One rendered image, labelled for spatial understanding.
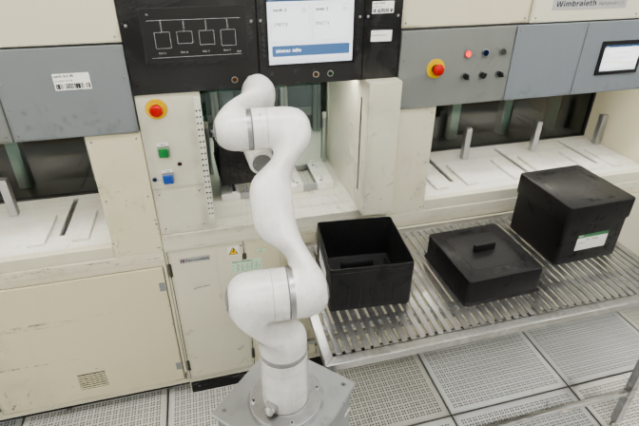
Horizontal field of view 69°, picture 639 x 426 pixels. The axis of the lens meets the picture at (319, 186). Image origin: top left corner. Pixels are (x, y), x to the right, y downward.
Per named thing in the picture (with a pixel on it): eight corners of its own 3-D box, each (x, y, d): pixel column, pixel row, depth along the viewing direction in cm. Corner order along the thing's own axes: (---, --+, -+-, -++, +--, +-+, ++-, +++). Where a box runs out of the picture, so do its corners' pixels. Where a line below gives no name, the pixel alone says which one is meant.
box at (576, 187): (553, 266, 173) (571, 209, 160) (506, 225, 197) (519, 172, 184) (615, 254, 180) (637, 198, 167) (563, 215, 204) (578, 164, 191)
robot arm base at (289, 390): (296, 444, 113) (294, 395, 104) (235, 408, 121) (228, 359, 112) (334, 386, 127) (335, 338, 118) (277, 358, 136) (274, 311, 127)
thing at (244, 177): (218, 194, 190) (211, 124, 173) (212, 170, 206) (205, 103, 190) (276, 187, 197) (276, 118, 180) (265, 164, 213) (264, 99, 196)
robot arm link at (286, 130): (260, 319, 111) (326, 310, 114) (261, 327, 99) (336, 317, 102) (242, 116, 117) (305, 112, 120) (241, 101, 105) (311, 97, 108)
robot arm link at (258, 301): (311, 364, 111) (310, 287, 99) (233, 377, 108) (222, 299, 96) (303, 327, 121) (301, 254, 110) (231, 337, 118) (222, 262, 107)
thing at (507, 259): (464, 307, 154) (471, 277, 148) (423, 255, 179) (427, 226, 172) (539, 291, 161) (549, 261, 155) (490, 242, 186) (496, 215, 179)
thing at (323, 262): (316, 260, 176) (316, 222, 167) (387, 253, 180) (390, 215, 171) (329, 312, 152) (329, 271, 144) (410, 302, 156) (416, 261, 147)
